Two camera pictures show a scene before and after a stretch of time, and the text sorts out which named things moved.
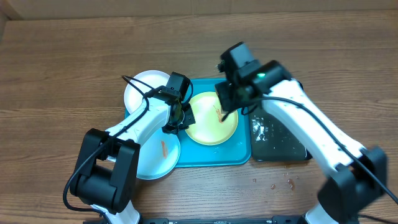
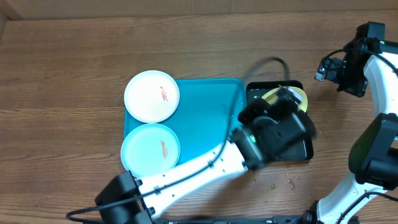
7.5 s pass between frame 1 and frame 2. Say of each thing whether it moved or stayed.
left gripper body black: moved
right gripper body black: moved
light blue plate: stayed
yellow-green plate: moved
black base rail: stayed
